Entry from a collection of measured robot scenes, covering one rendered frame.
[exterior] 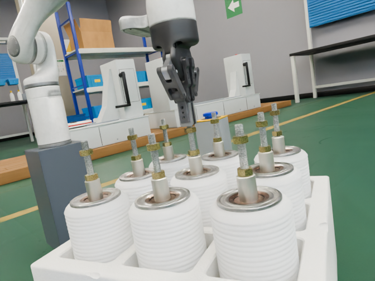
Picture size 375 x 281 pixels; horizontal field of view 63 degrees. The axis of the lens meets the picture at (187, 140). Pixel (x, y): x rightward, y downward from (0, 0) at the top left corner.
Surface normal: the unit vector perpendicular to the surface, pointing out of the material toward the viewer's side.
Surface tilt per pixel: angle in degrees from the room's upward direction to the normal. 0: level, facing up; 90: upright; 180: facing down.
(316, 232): 0
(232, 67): 90
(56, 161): 90
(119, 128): 90
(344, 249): 0
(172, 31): 90
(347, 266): 0
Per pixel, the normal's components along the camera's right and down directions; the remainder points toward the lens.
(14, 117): 0.67, 0.00
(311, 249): -0.16, -0.98
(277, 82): -0.72, 0.22
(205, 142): -0.42, 0.20
